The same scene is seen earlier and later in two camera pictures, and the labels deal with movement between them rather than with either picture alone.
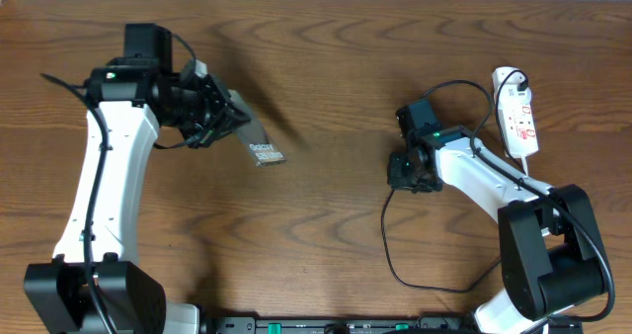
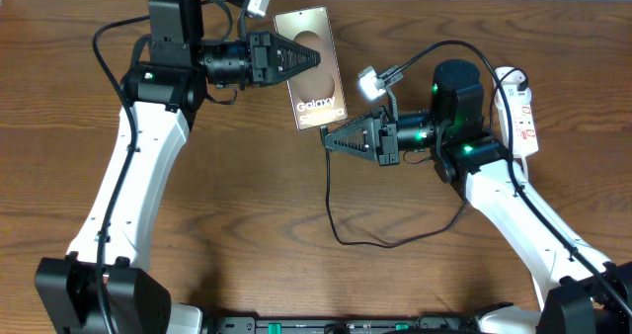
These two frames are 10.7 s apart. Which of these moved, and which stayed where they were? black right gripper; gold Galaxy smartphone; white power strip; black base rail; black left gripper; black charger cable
Moved: black right gripper; black left gripper; black charger cable; gold Galaxy smartphone
Stayed: black base rail; white power strip
